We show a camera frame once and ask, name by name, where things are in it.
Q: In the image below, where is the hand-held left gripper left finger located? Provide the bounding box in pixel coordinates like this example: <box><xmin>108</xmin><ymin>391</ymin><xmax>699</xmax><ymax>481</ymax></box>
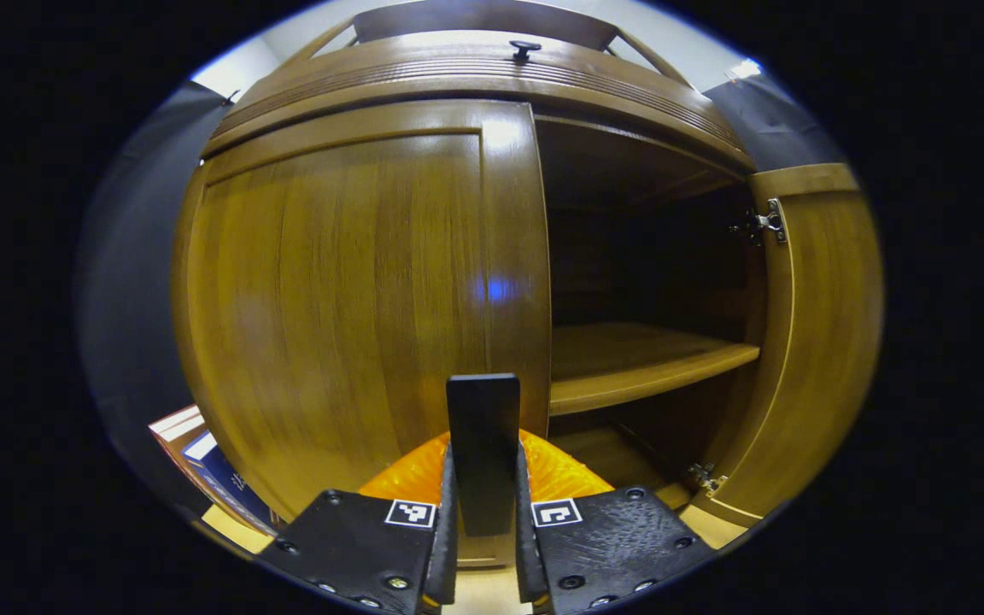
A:
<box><xmin>257</xmin><ymin>431</ymin><xmax>459</xmax><ymax>615</ymax></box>

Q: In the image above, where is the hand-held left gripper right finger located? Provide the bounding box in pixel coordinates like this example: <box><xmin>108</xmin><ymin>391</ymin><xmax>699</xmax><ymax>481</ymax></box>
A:
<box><xmin>513</xmin><ymin>427</ymin><xmax>715</xmax><ymax>615</ymax></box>

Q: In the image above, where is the black door handle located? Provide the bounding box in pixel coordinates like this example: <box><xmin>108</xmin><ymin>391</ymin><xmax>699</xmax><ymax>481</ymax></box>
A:
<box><xmin>446</xmin><ymin>373</ymin><xmax>521</xmax><ymax>537</ymax></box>

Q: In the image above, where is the wooden cabinet door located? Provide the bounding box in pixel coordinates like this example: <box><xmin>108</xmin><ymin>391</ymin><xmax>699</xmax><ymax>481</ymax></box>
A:
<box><xmin>688</xmin><ymin>162</ymin><xmax>884</xmax><ymax>528</ymax></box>
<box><xmin>172</xmin><ymin>100</ymin><xmax>553</xmax><ymax>569</ymax></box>

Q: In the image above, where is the metal door hinge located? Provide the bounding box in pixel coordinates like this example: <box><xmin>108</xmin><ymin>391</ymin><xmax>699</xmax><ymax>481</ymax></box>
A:
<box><xmin>687</xmin><ymin>463</ymin><xmax>728</xmax><ymax>495</ymax></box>
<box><xmin>731</xmin><ymin>198</ymin><xmax>789</xmax><ymax>246</ymax></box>

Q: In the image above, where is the wooden shoe cabinet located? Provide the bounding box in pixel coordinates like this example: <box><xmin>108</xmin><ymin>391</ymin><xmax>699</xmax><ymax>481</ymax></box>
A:
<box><xmin>172</xmin><ymin>0</ymin><xmax>884</xmax><ymax>569</ymax></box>

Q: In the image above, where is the wooden cabinet drawer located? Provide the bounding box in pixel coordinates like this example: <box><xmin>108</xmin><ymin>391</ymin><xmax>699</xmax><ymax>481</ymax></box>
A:
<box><xmin>202</xmin><ymin>30</ymin><xmax>753</xmax><ymax>172</ymax></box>

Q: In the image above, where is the blue standing book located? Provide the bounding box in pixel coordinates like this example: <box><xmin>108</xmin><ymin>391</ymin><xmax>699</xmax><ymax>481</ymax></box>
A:
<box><xmin>183</xmin><ymin>430</ymin><xmax>278</xmax><ymax>532</ymax></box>

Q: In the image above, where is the wooden inner shelf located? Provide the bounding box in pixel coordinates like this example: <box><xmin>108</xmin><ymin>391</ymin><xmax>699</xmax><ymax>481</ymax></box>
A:
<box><xmin>550</xmin><ymin>323</ymin><xmax>760</xmax><ymax>417</ymax></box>

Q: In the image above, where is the brown standing book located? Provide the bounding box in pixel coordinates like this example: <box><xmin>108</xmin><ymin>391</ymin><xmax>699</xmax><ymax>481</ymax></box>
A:
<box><xmin>155</xmin><ymin>414</ymin><xmax>232</xmax><ymax>513</ymax></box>

